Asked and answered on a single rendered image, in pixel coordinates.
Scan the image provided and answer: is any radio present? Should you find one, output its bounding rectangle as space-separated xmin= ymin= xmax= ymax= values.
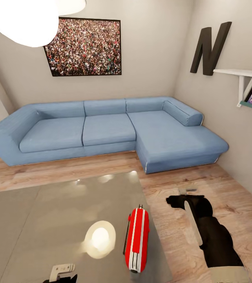
xmin=123 ymin=204 xmax=150 ymax=273

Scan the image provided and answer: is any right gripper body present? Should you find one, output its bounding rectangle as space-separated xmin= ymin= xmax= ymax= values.
xmin=170 ymin=195 xmax=185 ymax=211

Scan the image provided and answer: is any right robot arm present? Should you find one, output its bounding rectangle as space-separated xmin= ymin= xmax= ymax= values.
xmin=166 ymin=184 xmax=252 ymax=283

